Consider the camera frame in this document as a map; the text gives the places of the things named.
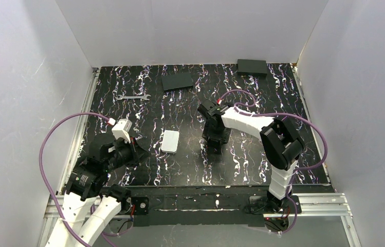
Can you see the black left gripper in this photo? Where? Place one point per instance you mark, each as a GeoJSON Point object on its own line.
{"type": "Point", "coordinates": [134, 150]}

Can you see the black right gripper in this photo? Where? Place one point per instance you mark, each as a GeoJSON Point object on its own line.
{"type": "Point", "coordinates": [217, 137]}

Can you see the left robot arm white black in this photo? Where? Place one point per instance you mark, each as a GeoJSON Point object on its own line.
{"type": "Point", "coordinates": [87, 207]}

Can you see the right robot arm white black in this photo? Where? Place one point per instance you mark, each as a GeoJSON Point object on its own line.
{"type": "Point", "coordinates": [282, 145]}

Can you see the black flat pad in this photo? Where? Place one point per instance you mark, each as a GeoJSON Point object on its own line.
{"type": "Point", "coordinates": [177, 81]}

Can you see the silver open-end wrench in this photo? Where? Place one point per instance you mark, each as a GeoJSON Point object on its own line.
{"type": "Point", "coordinates": [145, 97]}

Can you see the black rectangular box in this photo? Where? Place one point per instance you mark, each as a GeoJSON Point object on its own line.
{"type": "Point", "coordinates": [252, 67]}

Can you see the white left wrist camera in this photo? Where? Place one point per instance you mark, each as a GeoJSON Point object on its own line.
{"type": "Point", "coordinates": [121, 129]}

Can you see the white network switch box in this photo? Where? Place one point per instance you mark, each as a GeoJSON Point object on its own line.
{"type": "Point", "coordinates": [170, 141]}

